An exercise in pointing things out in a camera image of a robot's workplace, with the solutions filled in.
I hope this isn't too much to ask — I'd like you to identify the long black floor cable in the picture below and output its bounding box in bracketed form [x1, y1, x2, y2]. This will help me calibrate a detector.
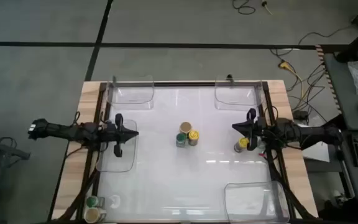
[297, 24, 354, 46]

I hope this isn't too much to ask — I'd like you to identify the grey desk with striped edge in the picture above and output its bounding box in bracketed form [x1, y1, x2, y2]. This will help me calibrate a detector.
[315, 44, 358, 206]

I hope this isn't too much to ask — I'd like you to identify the yellow tipped cable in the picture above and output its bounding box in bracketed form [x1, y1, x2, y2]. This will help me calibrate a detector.
[261, 1, 273, 16]

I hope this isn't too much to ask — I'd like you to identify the black cable loop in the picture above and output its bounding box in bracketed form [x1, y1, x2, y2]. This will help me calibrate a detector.
[231, 0, 257, 16]

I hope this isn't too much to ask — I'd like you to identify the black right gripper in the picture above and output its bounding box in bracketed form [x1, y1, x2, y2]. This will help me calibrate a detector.
[232, 108, 273, 152]

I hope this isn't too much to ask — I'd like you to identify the grey metal cart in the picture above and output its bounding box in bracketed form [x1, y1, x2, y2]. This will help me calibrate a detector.
[0, 124, 32, 224]

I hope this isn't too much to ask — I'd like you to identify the clear plastic bin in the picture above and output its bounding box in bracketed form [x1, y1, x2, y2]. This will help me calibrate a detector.
[106, 75, 155, 110]
[224, 180, 290, 224]
[214, 75, 264, 111]
[95, 119, 139, 173]

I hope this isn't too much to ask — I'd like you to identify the yellow power cable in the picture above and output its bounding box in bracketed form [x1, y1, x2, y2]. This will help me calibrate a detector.
[278, 60, 306, 103]

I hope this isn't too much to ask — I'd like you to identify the black cable bundle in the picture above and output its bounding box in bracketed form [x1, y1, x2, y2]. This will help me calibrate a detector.
[289, 62, 328, 123]

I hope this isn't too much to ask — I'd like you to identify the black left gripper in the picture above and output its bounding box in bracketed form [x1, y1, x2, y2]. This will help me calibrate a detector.
[98, 113, 140, 158]

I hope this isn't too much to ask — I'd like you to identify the yellow lid spice jar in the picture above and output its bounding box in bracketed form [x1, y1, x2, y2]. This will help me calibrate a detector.
[187, 129, 200, 146]
[233, 137, 250, 153]

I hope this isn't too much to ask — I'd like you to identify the black power adapter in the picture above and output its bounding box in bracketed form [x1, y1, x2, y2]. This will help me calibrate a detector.
[292, 110, 309, 121]

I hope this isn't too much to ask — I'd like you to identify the green lid spice jar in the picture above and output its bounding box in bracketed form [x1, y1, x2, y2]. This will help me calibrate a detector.
[175, 133, 188, 148]
[85, 195, 106, 208]

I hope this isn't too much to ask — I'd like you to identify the small clear round object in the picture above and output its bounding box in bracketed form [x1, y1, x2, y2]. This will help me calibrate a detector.
[107, 194, 122, 209]

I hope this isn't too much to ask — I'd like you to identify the tan lid spice jar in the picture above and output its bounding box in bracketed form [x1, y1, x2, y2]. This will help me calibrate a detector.
[179, 121, 193, 135]
[84, 207, 108, 224]

